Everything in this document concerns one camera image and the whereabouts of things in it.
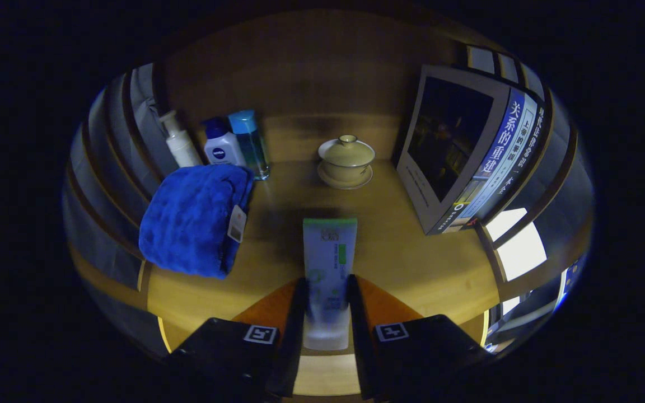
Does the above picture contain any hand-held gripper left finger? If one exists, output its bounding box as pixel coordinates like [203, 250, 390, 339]
[163, 277, 309, 399]

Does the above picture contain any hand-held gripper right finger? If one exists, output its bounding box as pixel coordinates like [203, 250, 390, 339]
[347, 274, 494, 401]

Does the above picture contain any white and green tube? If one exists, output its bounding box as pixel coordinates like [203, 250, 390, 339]
[302, 218, 358, 352]

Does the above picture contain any wooden countertop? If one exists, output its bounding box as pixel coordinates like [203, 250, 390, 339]
[146, 160, 502, 359]

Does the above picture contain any wooden cabinet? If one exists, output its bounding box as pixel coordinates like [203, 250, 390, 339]
[64, 8, 595, 397]

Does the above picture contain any blue towel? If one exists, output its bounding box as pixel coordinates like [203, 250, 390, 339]
[139, 163, 255, 279]

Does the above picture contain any beige saucer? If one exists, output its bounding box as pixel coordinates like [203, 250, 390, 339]
[317, 162, 373, 190]

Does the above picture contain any white bottle with blue cap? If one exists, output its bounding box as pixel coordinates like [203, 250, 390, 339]
[202, 117, 246, 167]

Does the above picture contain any book with blue spine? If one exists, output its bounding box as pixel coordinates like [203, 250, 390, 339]
[394, 64, 525, 236]

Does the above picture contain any teal bottle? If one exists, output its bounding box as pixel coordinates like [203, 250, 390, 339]
[228, 110, 270, 181]

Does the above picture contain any white pump bottle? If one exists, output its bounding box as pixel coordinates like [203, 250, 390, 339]
[158, 110, 203, 168]

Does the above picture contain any beige lidded tea cup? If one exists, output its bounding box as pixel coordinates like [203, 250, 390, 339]
[318, 134, 376, 182]

